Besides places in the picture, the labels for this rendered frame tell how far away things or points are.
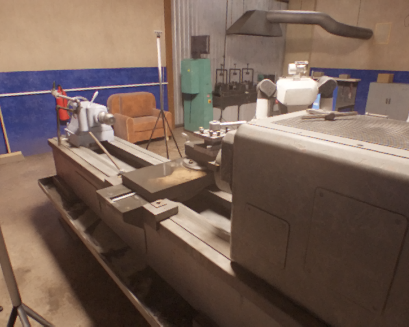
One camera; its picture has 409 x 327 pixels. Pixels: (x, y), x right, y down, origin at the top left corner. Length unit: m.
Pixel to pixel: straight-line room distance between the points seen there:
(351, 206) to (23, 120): 5.18
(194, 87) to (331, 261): 5.27
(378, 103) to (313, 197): 7.22
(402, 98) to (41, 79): 7.17
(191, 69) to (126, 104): 1.38
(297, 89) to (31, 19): 4.35
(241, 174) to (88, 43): 5.04
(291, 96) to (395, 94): 5.79
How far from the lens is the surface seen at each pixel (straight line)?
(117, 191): 1.57
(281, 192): 0.82
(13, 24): 5.46
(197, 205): 1.70
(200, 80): 5.90
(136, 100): 5.64
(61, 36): 5.60
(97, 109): 2.43
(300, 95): 2.16
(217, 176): 1.17
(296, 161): 0.77
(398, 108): 7.83
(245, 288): 1.04
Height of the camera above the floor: 1.52
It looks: 20 degrees down
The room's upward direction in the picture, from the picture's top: straight up
